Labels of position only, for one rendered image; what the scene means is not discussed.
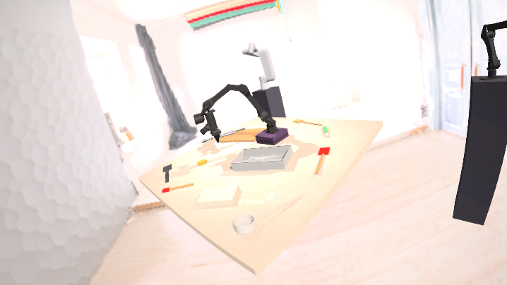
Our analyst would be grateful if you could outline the white measuring scoop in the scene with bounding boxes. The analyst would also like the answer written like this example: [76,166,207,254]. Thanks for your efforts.
[233,194,305,234]

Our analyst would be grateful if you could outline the orange flat board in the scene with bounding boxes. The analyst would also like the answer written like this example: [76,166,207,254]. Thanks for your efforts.
[220,128,266,143]

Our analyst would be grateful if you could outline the red spatula with wooden handle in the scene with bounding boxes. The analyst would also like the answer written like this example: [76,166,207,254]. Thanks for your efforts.
[316,147,330,174]

